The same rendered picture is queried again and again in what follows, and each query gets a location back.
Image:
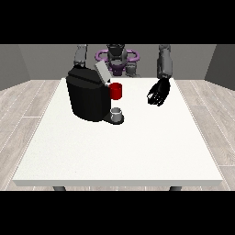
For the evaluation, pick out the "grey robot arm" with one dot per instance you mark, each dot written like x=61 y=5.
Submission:
x=80 y=53
x=164 y=62

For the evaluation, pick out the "pale grey machine lid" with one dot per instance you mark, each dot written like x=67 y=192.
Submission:
x=102 y=71

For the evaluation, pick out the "black coffee machine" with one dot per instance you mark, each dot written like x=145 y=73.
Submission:
x=87 y=96

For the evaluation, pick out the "red pod holder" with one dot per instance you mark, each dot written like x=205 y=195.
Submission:
x=116 y=90

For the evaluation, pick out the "grey trunk with purple rings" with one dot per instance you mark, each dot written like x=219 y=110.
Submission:
x=117 y=61

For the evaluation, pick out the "small grey cup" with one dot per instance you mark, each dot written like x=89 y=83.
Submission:
x=116 y=114

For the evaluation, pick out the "dark table leg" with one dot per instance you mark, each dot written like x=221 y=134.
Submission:
x=59 y=188
x=175 y=188

